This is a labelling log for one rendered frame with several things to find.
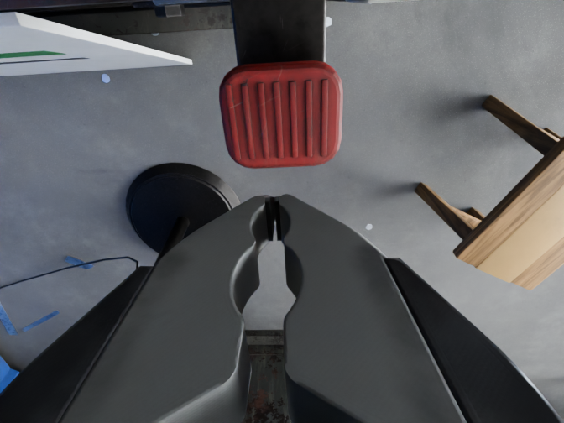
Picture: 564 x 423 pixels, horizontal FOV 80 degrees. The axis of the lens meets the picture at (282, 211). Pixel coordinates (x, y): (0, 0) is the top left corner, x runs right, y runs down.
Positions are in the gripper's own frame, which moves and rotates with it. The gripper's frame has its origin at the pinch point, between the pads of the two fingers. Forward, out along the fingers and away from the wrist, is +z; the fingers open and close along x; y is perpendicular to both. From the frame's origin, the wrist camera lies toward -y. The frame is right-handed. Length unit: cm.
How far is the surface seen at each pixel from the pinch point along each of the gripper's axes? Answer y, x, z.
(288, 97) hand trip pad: -1.3, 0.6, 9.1
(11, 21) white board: -5.4, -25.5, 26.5
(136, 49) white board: 0, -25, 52
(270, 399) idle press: 120, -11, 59
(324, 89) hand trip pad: -1.6, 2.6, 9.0
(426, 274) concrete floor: 84, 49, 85
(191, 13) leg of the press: -4, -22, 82
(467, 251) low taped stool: 46, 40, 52
